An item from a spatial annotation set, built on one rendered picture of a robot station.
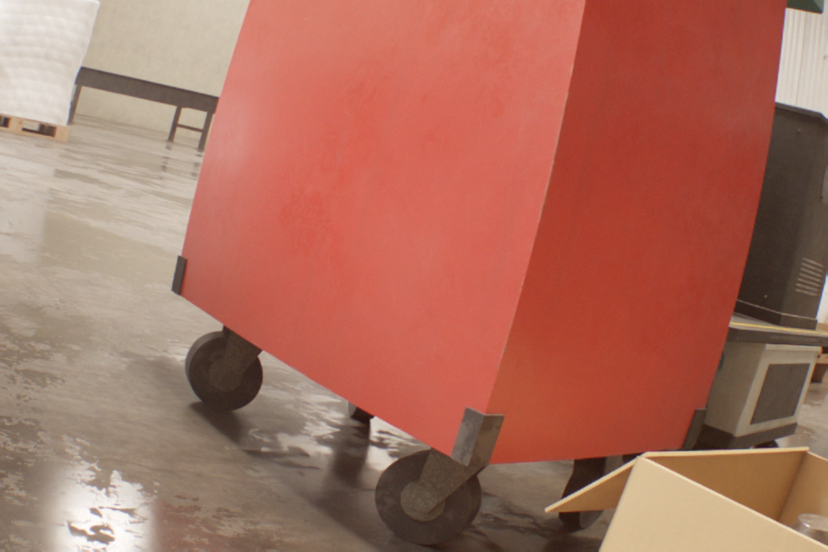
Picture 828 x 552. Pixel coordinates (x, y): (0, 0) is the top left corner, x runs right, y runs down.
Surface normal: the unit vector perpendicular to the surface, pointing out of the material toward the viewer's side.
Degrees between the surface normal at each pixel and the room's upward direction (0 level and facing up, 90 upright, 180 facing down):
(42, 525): 0
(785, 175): 90
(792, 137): 90
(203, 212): 90
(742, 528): 90
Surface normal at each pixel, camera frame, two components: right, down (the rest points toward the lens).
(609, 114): 0.59, 0.20
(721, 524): -0.86, -0.19
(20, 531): 0.25, -0.97
